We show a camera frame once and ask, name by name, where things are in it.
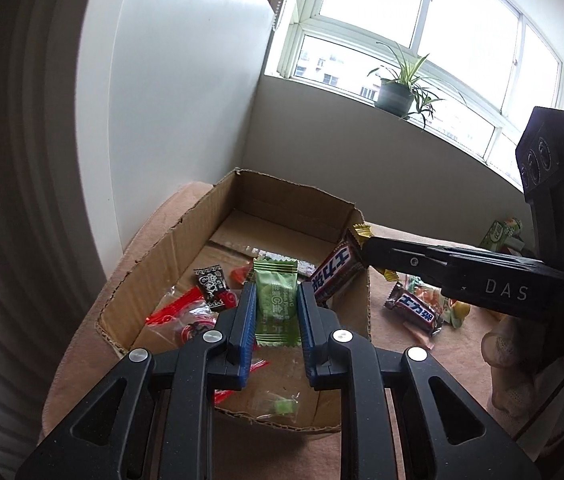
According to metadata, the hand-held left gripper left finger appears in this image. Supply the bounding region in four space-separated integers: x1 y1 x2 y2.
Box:
14 282 259 480

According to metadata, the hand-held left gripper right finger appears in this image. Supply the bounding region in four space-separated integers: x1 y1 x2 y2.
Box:
296 281 542 480

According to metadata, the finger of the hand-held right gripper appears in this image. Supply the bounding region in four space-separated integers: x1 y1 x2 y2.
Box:
368 257 445 287
362 236 450 264

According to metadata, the yellow candy wrapper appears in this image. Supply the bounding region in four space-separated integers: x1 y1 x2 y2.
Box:
353 222 399 282

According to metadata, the light green candy packet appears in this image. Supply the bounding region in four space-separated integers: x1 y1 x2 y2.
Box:
253 256 303 349

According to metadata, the brown chocolate bar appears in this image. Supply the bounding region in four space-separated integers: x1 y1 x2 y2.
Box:
308 230 367 307
384 282 444 337

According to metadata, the brown cardboard box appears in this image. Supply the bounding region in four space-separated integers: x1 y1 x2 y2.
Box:
94 167 373 434

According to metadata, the person's right hand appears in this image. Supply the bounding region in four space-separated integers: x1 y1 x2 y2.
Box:
480 316 543 414

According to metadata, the clear packet orange snack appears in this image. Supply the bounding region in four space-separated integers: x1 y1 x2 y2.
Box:
407 274 441 307

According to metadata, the clear bag red candy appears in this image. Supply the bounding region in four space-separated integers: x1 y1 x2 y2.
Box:
174 310 223 347
145 285 209 327

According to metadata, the green white snack packet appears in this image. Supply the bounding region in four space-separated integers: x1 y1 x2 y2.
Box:
432 280 470 330

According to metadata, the small black snack packet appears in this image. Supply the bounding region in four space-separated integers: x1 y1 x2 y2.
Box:
193 266 239 311

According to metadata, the green carton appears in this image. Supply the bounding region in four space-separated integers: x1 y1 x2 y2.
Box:
479 217 525 257

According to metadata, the small green wrapped candy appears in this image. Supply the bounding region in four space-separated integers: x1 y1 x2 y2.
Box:
256 389 301 421

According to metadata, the potted spider plant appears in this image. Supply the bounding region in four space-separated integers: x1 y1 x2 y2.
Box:
368 42 465 129

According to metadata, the white framed window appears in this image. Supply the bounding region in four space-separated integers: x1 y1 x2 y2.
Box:
262 0 564 194

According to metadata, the white cabinet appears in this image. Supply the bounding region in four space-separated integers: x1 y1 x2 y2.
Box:
74 0 276 282

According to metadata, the grey ribbed panel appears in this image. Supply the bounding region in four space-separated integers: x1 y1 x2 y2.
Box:
0 0 129 480

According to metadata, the black cable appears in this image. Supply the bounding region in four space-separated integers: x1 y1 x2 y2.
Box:
516 329 564 442

